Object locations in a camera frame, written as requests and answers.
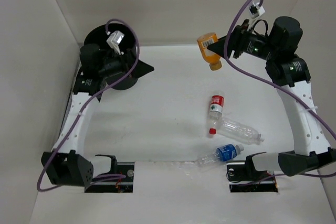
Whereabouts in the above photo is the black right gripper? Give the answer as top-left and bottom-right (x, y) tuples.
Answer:
(208, 19), (279, 61)

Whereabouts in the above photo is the orange juice bottle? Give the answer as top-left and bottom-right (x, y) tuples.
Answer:
(197, 32), (222, 71)

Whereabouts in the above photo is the red label clear bottle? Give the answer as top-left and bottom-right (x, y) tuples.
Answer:
(207, 90), (225, 136)

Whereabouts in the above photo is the clear unlabelled plastic bottle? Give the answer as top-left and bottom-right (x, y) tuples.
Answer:
(217, 117), (265, 145)

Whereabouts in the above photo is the blue label clear bottle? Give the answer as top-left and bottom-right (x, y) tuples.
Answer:
(195, 144), (244, 168)

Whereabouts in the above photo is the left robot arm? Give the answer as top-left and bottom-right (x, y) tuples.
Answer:
(37, 71), (126, 192)

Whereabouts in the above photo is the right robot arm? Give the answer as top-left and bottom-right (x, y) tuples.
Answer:
(206, 16), (335, 177)

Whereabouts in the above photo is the black plastic bin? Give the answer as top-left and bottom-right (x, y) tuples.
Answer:
(83, 23), (138, 90)

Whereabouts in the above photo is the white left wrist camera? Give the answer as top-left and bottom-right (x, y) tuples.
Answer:
(106, 30), (124, 55)

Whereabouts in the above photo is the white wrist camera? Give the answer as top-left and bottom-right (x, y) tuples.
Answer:
(248, 2), (265, 20)
(106, 30), (124, 55)

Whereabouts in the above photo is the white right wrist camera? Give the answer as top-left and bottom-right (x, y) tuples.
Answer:
(248, 2), (265, 20)

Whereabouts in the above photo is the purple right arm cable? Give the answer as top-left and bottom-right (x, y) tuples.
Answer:
(225, 0), (336, 180)

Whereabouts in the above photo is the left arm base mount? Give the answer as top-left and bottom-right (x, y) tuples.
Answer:
(84, 162), (135, 194)

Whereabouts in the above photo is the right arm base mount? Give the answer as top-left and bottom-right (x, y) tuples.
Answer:
(226, 161), (278, 193)

